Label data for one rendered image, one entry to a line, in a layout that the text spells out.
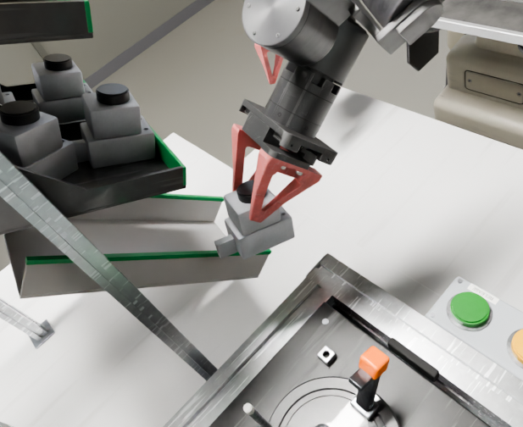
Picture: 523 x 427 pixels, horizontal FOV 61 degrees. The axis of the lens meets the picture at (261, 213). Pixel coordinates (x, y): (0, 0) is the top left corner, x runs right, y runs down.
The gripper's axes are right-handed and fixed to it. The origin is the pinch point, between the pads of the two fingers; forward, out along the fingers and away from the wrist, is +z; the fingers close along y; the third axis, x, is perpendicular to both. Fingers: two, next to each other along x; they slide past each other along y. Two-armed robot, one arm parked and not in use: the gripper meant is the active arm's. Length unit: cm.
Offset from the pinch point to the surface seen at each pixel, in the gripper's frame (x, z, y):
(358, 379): 6.8, 6.6, 17.7
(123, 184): -13.4, 1.0, 0.9
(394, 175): 37.0, -5.7, -16.9
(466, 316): 23.1, 0.7, 14.3
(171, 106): 72, 39, -226
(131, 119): -13.0, -3.2, -5.0
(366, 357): 7.2, 4.7, 16.8
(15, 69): -8, 64, -284
